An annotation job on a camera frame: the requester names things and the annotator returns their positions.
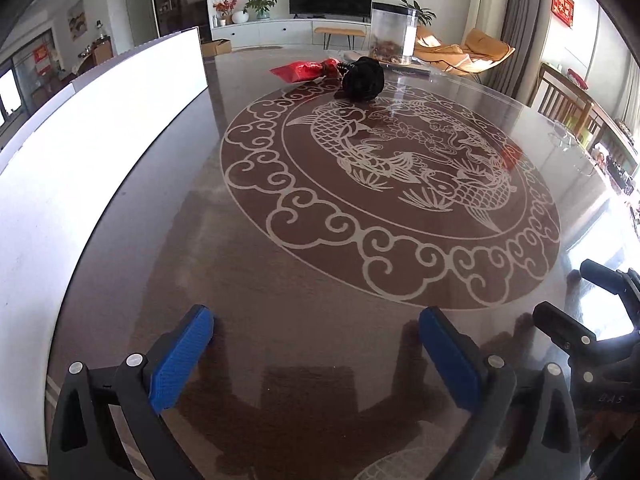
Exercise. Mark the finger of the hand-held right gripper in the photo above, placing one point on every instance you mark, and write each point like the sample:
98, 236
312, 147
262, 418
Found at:
565, 327
610, 280

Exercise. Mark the white television cabinet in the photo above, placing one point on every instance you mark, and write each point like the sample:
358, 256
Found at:
275, 32

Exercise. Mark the black fluffy scrunchie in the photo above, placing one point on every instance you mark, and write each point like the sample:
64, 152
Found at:
362, 80

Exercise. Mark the wooden slatted chair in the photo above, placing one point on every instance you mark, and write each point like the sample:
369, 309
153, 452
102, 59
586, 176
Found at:
560, 95

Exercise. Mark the bushy green potted plant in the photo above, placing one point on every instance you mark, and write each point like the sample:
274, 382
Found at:
261, 5

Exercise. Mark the wall painting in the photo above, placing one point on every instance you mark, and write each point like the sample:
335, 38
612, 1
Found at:
75, 19

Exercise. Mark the grey curtain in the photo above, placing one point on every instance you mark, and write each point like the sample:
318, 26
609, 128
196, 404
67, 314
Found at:
520, 25

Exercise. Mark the red flower bouquet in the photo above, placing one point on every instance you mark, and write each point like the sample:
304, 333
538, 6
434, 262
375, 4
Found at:
225, 7

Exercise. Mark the long-leaf green potted plant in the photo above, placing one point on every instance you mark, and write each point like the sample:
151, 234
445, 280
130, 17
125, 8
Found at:
422, 10

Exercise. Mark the orange rocking chair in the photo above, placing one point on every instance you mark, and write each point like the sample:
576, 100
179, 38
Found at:
475, 47

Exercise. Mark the white round vase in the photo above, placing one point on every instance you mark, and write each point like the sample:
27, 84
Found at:
240, 17

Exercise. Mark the white covered air conditioner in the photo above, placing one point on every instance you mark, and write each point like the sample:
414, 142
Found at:
492, 0

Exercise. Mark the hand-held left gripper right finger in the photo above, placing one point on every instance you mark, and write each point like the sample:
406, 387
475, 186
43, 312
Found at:
450, 360

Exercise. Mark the white storage box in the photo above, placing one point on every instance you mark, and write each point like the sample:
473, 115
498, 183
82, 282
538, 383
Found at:
75, 185

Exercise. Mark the clear jar with black lid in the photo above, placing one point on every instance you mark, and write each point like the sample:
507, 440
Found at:
392, 30

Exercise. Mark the red paper on window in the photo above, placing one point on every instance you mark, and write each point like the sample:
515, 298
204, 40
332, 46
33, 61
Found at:
42, 57

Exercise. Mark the wooden bench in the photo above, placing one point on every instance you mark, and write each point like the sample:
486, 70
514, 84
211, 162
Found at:
342, 31

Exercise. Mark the red wall hanging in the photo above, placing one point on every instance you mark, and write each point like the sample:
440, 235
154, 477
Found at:
562, 5

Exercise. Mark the red hair accessory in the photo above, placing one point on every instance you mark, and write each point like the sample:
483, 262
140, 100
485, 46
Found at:
300, 70

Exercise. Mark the cardboard box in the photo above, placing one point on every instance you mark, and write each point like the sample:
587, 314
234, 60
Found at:
216, 46

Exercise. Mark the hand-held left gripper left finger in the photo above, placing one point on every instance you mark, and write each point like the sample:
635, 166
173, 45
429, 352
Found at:
180, 355

